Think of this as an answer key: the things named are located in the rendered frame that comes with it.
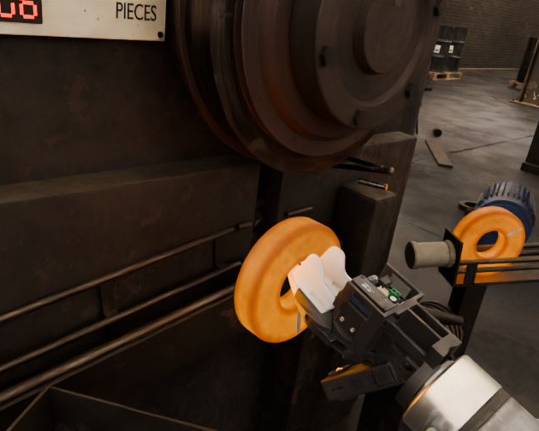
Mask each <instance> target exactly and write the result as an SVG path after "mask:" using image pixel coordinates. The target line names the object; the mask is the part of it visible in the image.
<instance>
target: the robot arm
mask: <svg viewBox="0 0 539 431"><path fill-rule="evenodd" d="M392 274H395V275H396V276H397V277H398V278H399V279H401V280H402V281H403V282H404V283H405V284H406V285H407V286H408V287H410V288H411V290H410V291H409V293H408V294H407V296H406V297H404V296H403V295H401V293H399V292H398V291H397V290H396V289H395V288H394V287H393V286H391V284H392V282H393V280H392V279H391V276H392ZM287 276H288V279H289V283H290V286H291V288H292V291H293V295H294V300H295V302H296V304H297V306H298V308H299V312H300V314H301V316H302V318H303V320H304V322H305V324H306V325H307V326H308V328H309V329H310V330H311V331H312V332H313V333H314V334H315V335H316V336H318V337H319V338H320V339H321V340H322V341H323V342H324V343H325V345H326V346H327V347H330V346H332V348H333V349H335V350H336V351H337V352H339V353H340V354H341V355H342V357H343V358H344V359H347V360H352V361H354V362H355V363H356V364H357V365H354V366H351V364H349V365H346V366H343V367H338V368H337V369H335V370H333V371H332V372H330V373H329V376H328V377H326V378H325V379H324V380H322V381H320V382H321V384H322V386H323V390H324V392H325V394H326V396H327V399H328V401H329V402H331V401H336V400H340V401H344V400H347V399H352V398H354V397H355V396H357V395H360V394H364V393H370V392H374V391H378V390H382V389H385V388H389V387H396V386H399V385H400V384H402V383H403V384H404V385H403V387H402V388H401V389H400V390H399V391H398V393H397V395H396V397H395V399H396V400H397V401H398V402H399V403H400V404H401V405H402V406H403V408H404V409H407V408H408V409H407V410H406V412H405V414H404V416H403V422H404V423H405V424H406V425H407V426H408V427H409V428H410V429H411V430H412V431H539V419H535V418H534V417H533V416H532V415H531V414H530V413H529V412H528V411H527V410H526V409H525V408H524V407H523V406H522V405H520V404H519V403H518V402H517V401H516V400H515V399H514V398H513V397H511V396H510V395H509V394H508V393H507V392H506V391H505V390H504V389H503V388H502V386H501V385H500V384H499V383H498V382H497V381H495V380H494V379H493V378H492V377H491V376H490V375H489V374H488V373H486V372H485V371H484V370H483V369H482V368H481V367H480V366H479V365H478V364H477V363H475V362H474V361H473V360H472V359H471V358H470V357H469V356H467V355H463V356H461V357H458V358H457V359H456V360H455V357H454V356H453V354H454V353H455V351H456V350H457V349H458V348H459V346H460V345H461V344H462V342H461V341H460V340H459V339H458V338H457V337H456V336H455V335H454V334H452V333H451V332H450V331H449V330H448V329H447V328H446V327H444V326H443V325H442V324H441V323H440V322H439V321H438V320H437V319H436V318H434V317H433V316H432V315H431V314H430V313H429V312H428V311H427V310H426V309H425V308H424V307H423V306H422V305H421V304H420V303H419V302H420V301H421V299H422V298H423V296H424V295H423V294H422V293H421V292H420V291H419V290H418V289H417V288H416V287H415V286H414V285H413V284H412V283H411V282H410V281H408V280H407V279H406V278H405V277H404V276H403V275H401V274H400V273H399V272H398V271H397V270H396V269H394V268H393V267H392V266H391V265H390V264H389V263H386V265H385V267H384V269H383V270H382V272H381V273H380V275H379V277H377V276H376V275H372V276H370V277H368V278H366V277H365V276H364V275H359V276H357V277H355V278H353V279H351V278H350V277H349V276H348V275H347V273H346V271H345V254H344V252H343V251H342V250H341V249H340V248H339V247H336V246H332V247H330V248H329V249H328V250H327V251H326V252H325V253H324V254H323V255H322V256H321V257H319V256H318V255H316V254H311V255H309V256H308V257H307V258H306V259H305V261H303V262H301V263H299V264H297V265H296V266H295V267H294V268H293V269H292V270H291V271H290V272H289V274H288V275H287ZM333 308H335V309H334V311H333V313H332V314H331V312H330V310H331V309H333ZM454 360H455V361H454Z"/></svg>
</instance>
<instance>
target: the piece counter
mask: <svg viewBox="0 0 539 431"><path fill-rule="evenodd" d="M21 1H22V0H21ZM22 2H23V4H31V5H33V2H31V1H22ZM23 4H21V3H20V15H23ZM0 13H1V9H0ZM11 13H12V14H14V15H15V4H14V3H11ZM12 14H2V13H1V16H2V17H12ZM35 15H37V5H33V15H23V16H24V18H27V19H34V16H35Z"/></svg>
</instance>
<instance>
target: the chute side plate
mask: <svg viewBox="0 0 539 431"><path fill-rule="evenodd" d="M290 289H291V286H290V283H289V279H288V276H287V277H286V279H285V280H284V282H283V284H282V287H281V293H280V297H281V296H283V295H284V294H285V293H287V292H288V291H289V290H290ZM246 330H247V328H245V327H244V326H243V325H242V324H241V322H240V320H239V318H238V317H237V314H236V311H235V307H234V294H232V295H230V296H228V297H226V298H223V299H221V300H219V301H217V302H215V303H214V304H211V305H209V306H207V307H205V308H203V309H202V310H199V311H197V312H195V313H193V314H191V315H189V316H186V317H184V318H182V319H180V320H179V321H177V322H174V323H172V324H170V325H168V326H167V327H165V328H162V329H160V330H158V331H156V332H154V333H152V334H149V335H147V336H146V337H144V338H143V339H139V340H137V341H135V342H133V343H132V344H130V345H127V346H125V347H123V348H121V349H119V350H117V351H114V352H112V353H110V354H109V355H107V356H105V357H102V358H100V359H98V360H97V361H95V362H93V363H90V364H88V365H86V366H84V367H82V368H80V369H77V370H75V371H74V372H72V373H70V374H68V375H65V376H63V377H62V378H60V379H58V380H56V381H53V382H51V383H49V384H47V385H45V386H43V387H41V388H39V389H37V390H35V391H33V392H31V393H29V394H27V395H25V396H23V397H21V398H19V399H16V400H14V401H12V402H10V403H8V404H6V405H4V406H2V407H0V431H6V430H7V429H8V428H9V427H10V426H11V425H12V423H13V422H14V421H15V420H16V419H17V418H18V417H19V416H20V415H21V413H22V412H23V411H24V410H25V409H26V408H27V407H28V406H29V405H30V404H31V403H32V402H33V401H34V400H35V399H36V398H37V397H38V395H39V394H40V393H41V392H42V391H43V390H44V389H45V388H46V387H47V386H48V385H49V386H53V387H59V388H61V389H65V390H69V391H72V392H75V393H81V394H84V395H87V396H91V397H94V398H97V399H103V400H106V401H110V402H113V403H116V402H117V401H119V400H121V399H124V398H125V397H126V396H128V395H130V394H132V393H134V392H136V391H138V390H139V389H140V388H142V387H145V386H147V385H148V384H150V383H152V382H153V381H155V380H157V379H159V378H161V377H163V376H164V375H166V374H168V373H170V372H171V371H173V370H175V369H178V368H179V367H180V366H182V365H184V364H186V363H188V362H190V361H192V360H193V359H195V358H196V357H199V356H201V355H203V354H204V353H206V352H207V351H210V350H211V349H213V348H215V347H217V346H219V345H220V344H222V343H224V342H226V341H227V340H229V339H232V338H233V337H234V336H236V335H238V334H241V333H242V332H244V331H246Z"/></svg>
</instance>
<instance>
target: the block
mask: <svg viewBox="0 0 539 431"><path fill-rule="evenodd" d="M396 201H397V195H396V194H395V193H393V192H391V191H388V190H383V189H379V188H375V187H372V186H365V185H361V184H358V182H357V181H355V182H351V183H347V184H344V185H342V186H341V189H340V194H339V198H338V203H337V207H336V212H335V220H334V225H333V230H332V231H333V232H334V233H335V235H336V236H337V238H338V240H339V241H341V242H343V243H344V245H343V252H344V254H345V271H346V274H347V275H348V276H349V277H350V278H351V279H353V278H355V277H357V276H359V275H364V276H365V277H366V278H368V277H370V276H372V275H376V276H377V277H378V276H379V273H380V268H381V265H382V259H383V255H384V251H385V247H386V244H387V240H388V234H389V229H390V226H391V222H392V219H393V215H394V208H395V205H396Z"/></svg>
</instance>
